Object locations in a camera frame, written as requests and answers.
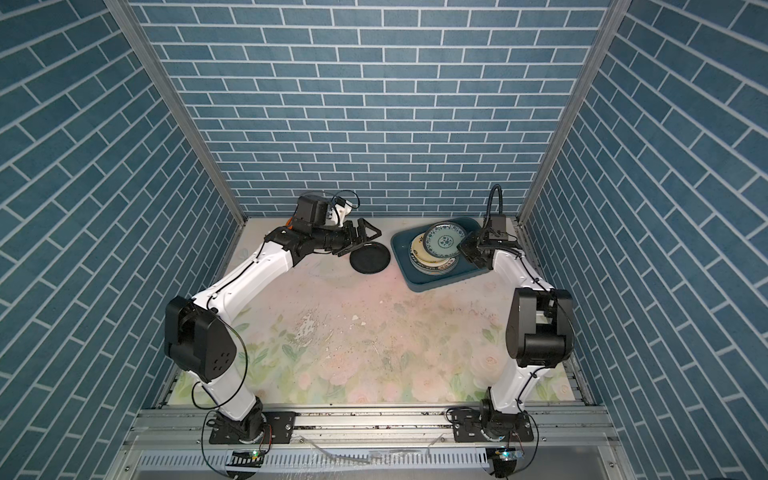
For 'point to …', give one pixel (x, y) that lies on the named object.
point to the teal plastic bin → (419, 281)
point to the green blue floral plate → (441, 239)
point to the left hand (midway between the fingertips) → (371, 237)
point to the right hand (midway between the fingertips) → (456, 242)
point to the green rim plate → (432, 271)
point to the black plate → (371, 258)
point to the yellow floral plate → (420, 251)
